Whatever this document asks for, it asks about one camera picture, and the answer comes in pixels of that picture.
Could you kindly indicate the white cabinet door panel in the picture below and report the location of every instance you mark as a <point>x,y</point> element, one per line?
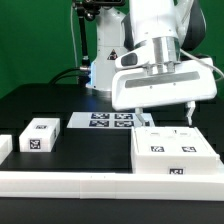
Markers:
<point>171,141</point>

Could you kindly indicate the white base tag plate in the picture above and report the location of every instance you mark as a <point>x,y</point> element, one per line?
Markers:
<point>103,120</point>

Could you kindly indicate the white U-shaped obstacle fence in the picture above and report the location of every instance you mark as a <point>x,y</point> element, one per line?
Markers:
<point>113,185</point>

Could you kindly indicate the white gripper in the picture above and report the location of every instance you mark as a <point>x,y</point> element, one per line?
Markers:
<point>136,88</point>

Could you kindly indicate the white cabinet top block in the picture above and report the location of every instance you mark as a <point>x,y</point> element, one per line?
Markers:
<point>40,135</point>

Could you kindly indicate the black camera stand pole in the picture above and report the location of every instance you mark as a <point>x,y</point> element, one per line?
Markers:
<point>83,30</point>

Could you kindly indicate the white cabinet body box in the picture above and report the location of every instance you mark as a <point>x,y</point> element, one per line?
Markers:
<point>173,165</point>

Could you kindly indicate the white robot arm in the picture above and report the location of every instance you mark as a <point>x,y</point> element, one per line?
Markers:
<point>143,58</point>

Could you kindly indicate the white block at left edge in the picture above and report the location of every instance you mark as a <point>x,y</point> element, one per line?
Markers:
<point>5,147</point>

